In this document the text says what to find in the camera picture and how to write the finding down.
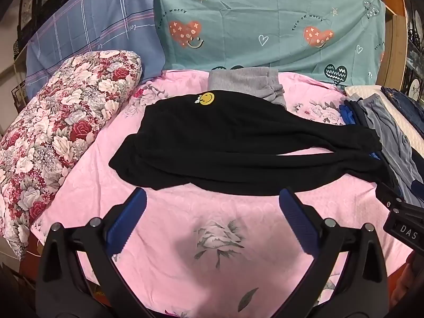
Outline dark denim jeans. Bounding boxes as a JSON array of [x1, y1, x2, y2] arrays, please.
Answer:
[[381, 86, 424, 133]]

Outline teal heart-print sheet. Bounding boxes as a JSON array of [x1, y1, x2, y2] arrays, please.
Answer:
[[154, 0, 386, 87]]

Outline blue plaid sheet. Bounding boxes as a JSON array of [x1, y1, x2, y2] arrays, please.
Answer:
[[26, 0, 166, 88]]

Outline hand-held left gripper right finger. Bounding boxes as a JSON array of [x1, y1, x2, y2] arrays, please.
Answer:
[[275, 187, 388, 318]]

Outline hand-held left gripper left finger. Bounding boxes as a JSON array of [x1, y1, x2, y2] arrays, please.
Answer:
[[35, 188, 156, 318]]

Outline grey-blue garment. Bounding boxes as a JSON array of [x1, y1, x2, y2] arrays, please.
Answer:
[[356, 93, 424, 206]]

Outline pink floral bedsheet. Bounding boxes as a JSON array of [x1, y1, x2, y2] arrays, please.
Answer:
[[33, 69, 411, 318]]

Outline black pants with smiley patch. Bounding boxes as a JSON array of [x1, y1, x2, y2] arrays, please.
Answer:
[[109, 91, 398, 197]]

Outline bright blue garment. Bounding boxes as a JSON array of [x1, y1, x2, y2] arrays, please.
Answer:
[[338, 101, 381, 161]]

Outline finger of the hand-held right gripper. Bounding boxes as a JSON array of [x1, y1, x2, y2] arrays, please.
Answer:
[[378, 182, 406, 209]]

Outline dark display shelf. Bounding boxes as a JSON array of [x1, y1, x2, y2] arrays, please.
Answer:
[[406, 0, 424, 103]]

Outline red floral quilt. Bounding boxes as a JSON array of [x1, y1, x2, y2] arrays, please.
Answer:
[[0, 50, 143, 260]]

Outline orange wooden bed post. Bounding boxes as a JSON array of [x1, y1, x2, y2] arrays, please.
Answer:
[[374, 0, 409, 87]]

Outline grey folded pants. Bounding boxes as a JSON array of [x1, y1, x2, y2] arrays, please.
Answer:
[[208, 67, 287, 108]]

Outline cream textured pillow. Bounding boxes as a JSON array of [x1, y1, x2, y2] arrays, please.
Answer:
[[344, 84, 424, 156]]

